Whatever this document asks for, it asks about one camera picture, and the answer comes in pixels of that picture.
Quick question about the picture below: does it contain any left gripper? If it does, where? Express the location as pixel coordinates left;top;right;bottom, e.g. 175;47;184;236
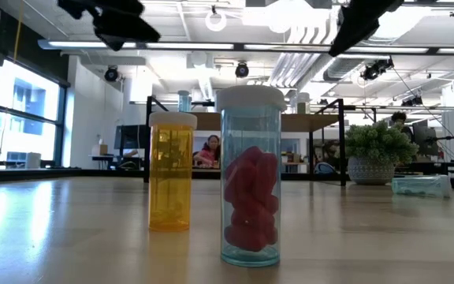
57;0;161;52

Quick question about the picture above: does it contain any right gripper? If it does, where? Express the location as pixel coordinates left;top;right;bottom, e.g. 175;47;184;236
328;0;405;57

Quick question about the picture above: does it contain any orange pill bottle white cap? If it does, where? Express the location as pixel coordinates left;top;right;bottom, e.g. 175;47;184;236
148;111;199;233

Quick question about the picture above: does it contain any teal pill bottle white cap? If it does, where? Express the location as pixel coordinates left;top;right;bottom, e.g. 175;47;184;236
391;174;452;199

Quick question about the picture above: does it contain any blue bottle with red pills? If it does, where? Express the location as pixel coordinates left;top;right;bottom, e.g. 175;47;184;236
216;85;288;269

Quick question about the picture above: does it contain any wooden shelf with black legs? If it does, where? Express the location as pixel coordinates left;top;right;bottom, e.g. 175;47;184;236
143;95;347;187

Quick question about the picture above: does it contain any black ceiling spotlight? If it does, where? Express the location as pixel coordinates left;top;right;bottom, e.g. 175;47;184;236
103;65;120;83
360;57;395;82
234;62;251;79

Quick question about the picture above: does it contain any long ceiling light bar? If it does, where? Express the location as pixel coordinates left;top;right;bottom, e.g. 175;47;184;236
37;38;454;56

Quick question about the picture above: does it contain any person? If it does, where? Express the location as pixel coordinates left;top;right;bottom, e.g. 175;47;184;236
193;133;222;169
390;110;415;145
314;140;341;175

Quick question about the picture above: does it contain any black computer monitor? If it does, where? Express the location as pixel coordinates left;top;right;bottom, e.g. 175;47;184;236
113;124;149;151
412;119;441;157

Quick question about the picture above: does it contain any green plant in grey pot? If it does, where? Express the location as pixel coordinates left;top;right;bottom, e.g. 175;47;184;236
344;120;419;186

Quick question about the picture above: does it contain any white box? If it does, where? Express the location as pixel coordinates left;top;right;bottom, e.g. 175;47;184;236
24;151;42;170

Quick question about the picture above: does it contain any white ceiling ring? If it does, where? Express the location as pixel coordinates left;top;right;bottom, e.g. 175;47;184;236
205;9;228;32

